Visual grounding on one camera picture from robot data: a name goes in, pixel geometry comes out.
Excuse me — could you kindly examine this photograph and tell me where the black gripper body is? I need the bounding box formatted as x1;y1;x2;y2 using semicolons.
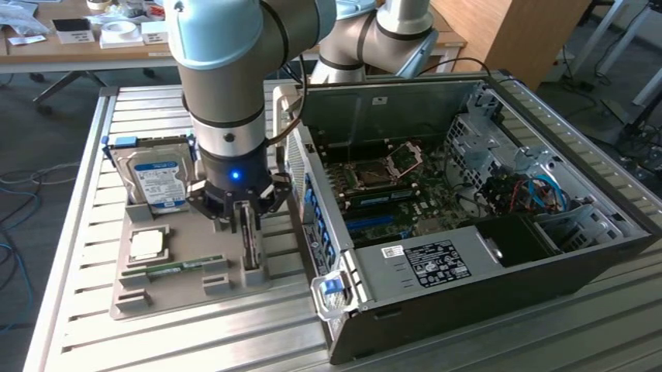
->
199;143;275;216

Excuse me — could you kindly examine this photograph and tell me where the green graphics card with fan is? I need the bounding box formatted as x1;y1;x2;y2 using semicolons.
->
232;199;263;272

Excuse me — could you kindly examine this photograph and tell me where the hard disk with blue rails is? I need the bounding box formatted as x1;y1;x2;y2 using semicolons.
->
103;133;204;214

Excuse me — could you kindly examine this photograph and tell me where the silver CPU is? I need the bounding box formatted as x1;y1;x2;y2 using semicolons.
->
128;231;169;260

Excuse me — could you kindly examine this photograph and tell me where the green RAM stick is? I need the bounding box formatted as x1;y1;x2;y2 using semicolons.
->
123;255;227;277

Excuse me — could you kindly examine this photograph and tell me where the CPU socket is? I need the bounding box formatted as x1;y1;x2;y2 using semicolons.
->
348;160;402;191

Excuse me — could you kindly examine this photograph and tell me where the blue expansion slot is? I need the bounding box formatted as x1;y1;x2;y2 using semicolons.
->
344;216;398;232

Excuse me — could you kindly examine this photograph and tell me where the installed RAM stick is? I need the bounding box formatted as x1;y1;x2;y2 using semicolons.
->
351;188;418;207

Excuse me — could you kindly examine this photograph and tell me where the grey parts rack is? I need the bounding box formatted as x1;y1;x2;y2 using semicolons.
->
108;185;273;321

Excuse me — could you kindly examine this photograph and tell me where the open metal socket cover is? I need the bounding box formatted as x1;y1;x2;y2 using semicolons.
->
384;141;424;180

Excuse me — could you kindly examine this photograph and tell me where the blue case latch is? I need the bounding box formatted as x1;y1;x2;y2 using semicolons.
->
319;278;346;298

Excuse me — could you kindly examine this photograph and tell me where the grey power supply unit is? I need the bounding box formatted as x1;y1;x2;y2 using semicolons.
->
352;226;506;304

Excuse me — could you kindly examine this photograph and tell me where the green motherboard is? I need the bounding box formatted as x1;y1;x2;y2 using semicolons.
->
323;154;482;247

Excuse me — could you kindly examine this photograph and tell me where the perforated metal drive cage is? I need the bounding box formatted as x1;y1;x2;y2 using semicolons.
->
443;112;518;187

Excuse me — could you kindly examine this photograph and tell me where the plain white box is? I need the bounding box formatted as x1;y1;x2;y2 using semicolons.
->
140;20;169;46

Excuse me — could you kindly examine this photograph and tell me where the flat white box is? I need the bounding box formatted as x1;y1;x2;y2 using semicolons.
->
99;33;145;50

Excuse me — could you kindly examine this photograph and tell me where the white tape roll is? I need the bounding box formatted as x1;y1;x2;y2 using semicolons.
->
100;21;141;41

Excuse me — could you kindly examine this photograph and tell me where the open black PC case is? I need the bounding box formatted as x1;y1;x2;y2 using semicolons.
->
272;69;662;365

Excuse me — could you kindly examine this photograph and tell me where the white box with black lid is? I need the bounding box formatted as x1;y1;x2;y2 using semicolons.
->
51;18;95;44

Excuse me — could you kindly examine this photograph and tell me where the white card with red print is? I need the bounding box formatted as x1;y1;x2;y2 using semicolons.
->
6;34;47;47

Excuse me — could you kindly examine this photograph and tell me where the grey plastic bag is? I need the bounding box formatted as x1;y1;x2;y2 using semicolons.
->
0;0;52;38

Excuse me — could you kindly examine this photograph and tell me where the metal disk bay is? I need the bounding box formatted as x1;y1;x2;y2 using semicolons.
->
531;201;630;255

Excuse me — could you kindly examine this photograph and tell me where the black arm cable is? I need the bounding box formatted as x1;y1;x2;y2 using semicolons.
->
264;53;311;146

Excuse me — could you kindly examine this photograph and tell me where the blue floor cable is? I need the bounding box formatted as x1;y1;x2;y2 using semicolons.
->
0;181;40;334

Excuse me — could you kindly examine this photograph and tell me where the black cable behind case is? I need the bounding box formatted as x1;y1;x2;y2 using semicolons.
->
436;56;494;81

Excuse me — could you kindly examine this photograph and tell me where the blue data wire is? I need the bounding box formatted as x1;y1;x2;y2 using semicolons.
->
524;174;570;213

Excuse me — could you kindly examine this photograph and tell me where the white table leg frame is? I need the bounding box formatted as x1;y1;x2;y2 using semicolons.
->
567;0;662;105

